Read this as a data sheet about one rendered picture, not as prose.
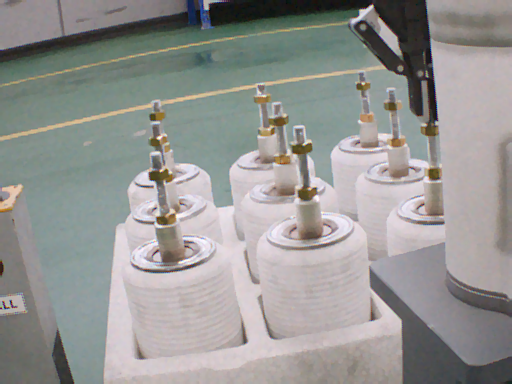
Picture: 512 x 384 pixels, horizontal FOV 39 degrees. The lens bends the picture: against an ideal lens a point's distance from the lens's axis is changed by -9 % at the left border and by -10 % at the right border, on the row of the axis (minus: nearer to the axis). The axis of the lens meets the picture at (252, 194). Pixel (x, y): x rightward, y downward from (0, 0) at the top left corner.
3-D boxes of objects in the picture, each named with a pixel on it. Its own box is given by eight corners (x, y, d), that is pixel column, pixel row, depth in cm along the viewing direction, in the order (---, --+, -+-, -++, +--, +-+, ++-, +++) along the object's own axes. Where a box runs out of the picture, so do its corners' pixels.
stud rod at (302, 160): (308, 210, 67) (298, 124, 65) (317, 212, 66) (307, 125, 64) (300, 214, 66) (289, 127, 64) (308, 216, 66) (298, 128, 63)
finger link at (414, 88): (417, 56, 64) (421, 112, 65) (386, 58, 63) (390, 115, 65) (423, 58, 62) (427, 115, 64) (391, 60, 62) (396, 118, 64)
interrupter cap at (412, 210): (382, 210, 70) (382, 203, 70) (448, 192, 72) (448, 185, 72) (421, 235, 63) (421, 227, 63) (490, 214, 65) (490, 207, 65)
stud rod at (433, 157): (441, 190, 67) (435, 108, 65) (440, 193, 66) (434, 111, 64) (430, 190, 68) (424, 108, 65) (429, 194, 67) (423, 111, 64)
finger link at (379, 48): (352, 15, 63) (403, 58, 64) (340, 30, 63) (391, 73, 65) (361, 17, 60) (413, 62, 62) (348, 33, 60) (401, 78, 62)
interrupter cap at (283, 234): (274, 221, 71) (273, 214, 71) (357, 216, 70) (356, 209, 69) (259, 255, 64) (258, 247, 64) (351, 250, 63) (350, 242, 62)
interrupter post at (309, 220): (299, 230, 68) (294, 194, 67) (326, 229, 68) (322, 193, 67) (295, 241, 66) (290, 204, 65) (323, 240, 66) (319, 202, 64)
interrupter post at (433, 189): (419, 211, 68) (417, 177, 67) (440, 205, 69) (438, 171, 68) (432, 219, 66) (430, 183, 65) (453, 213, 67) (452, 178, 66)
